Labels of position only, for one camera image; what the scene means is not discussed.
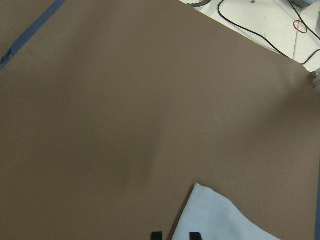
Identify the blue tape line lengthwise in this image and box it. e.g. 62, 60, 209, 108
0, 0, 66, 70

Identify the black table cable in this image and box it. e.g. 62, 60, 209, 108
216, 0, 320, 65

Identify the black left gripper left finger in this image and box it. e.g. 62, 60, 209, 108
150, 231, 163, 240

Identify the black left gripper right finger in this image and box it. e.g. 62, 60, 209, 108
189, 232, 202, 240

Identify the red rubber band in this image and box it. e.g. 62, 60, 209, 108
293, 20, 308, 34

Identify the light blue t-shirt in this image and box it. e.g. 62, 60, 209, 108
169, 183, 315, 240

